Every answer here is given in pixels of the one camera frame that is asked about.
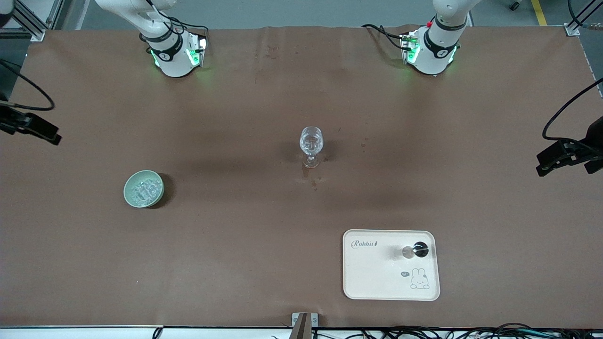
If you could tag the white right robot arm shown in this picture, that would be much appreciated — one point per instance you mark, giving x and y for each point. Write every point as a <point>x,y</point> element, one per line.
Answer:
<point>172,59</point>

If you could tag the steel cone jigger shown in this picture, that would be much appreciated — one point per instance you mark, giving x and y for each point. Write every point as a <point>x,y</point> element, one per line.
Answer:
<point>419,249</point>

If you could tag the aluminium frame profile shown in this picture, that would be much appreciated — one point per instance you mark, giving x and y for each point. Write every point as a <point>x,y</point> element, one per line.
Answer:
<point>575,29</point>
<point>33,23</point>

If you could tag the cream rabbit print tray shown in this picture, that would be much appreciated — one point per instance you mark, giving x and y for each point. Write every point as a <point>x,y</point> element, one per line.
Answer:
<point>377,282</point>

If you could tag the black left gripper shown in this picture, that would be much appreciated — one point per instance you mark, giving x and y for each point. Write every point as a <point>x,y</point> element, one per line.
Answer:
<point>594,140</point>

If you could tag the clear wine glass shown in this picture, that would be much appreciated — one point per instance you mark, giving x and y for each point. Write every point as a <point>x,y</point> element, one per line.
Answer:
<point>311,141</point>

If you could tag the black caster wheel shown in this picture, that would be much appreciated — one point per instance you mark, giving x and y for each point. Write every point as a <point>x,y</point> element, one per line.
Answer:
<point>514,5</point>

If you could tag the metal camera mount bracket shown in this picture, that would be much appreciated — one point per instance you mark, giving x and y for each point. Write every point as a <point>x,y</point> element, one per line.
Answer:
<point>305,322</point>

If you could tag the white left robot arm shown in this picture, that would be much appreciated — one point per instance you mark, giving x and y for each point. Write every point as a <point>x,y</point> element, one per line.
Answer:
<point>435,52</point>

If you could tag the brown table cover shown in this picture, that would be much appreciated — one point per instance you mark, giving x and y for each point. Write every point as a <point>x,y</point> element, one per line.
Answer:
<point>235,259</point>

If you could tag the pale green ceramic bowl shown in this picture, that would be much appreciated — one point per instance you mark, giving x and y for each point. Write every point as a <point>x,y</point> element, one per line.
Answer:
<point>128,192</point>

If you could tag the pile of clear ice cubes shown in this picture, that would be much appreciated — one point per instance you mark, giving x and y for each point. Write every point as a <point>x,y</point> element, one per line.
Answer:
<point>145,190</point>

